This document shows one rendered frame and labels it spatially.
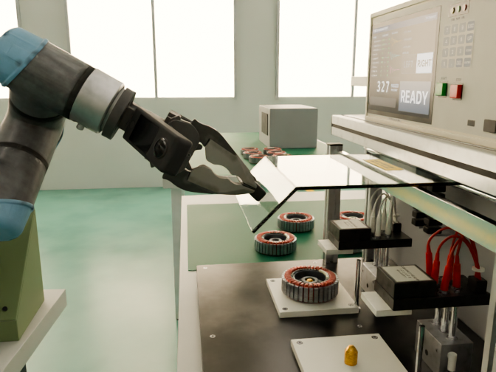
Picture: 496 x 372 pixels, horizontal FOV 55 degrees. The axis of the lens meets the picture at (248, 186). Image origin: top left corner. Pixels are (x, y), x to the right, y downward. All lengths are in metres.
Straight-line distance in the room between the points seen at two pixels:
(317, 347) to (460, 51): 0.48
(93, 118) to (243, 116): 4.80
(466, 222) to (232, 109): 4.83
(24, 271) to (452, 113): 0.77
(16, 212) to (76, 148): 4.88
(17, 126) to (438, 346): 0.66
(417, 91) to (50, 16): 4.96
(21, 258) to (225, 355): 0.43
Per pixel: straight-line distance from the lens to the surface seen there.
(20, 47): 0.64
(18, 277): 0.97
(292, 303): 0.93
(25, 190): 0.65
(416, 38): 0.82
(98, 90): 0.62
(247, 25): 5.40
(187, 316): 0.96
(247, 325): 0.88
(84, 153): 5.50
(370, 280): 0.99
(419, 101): 0.80
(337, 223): 0.95
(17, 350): 0.93
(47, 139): 0.70
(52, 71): 0.63
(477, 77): 0.67
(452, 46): 0.73
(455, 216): 0.64
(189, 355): 0.84
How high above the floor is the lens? 1.20
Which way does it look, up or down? 13 degrees down
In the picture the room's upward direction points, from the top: straight up
